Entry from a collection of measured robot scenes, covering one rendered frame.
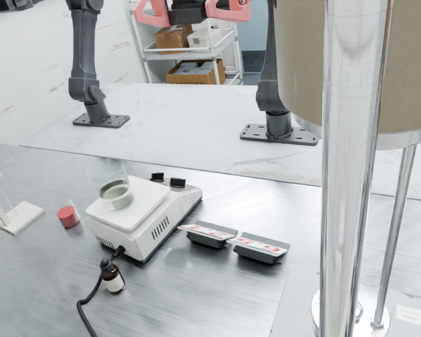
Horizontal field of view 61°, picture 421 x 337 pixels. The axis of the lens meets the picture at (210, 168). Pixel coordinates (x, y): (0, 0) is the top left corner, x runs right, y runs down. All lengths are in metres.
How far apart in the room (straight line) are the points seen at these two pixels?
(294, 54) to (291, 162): 0.66
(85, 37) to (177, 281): 0.79
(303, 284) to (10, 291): 0.51
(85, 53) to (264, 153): 0.61
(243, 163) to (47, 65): 1.75
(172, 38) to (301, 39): 2.76
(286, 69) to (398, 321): 0.44
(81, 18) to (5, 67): 1.12
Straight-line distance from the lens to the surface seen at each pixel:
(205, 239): 0.65
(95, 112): 1.19
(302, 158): 0.84
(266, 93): 0.84
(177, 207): 0.69
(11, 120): 2.25
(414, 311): 0.58
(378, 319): 0.36
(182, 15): 0.53
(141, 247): 0.64
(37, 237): 0.85
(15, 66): 2.27
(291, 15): 0.18
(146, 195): 0.67
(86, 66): 1.16
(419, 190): 0.78
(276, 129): 0.89
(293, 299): 0.57
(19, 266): 0.80
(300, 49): 0.17
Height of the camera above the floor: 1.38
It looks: 35 degrees down
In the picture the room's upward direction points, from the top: 12 degrees counter-clockwise
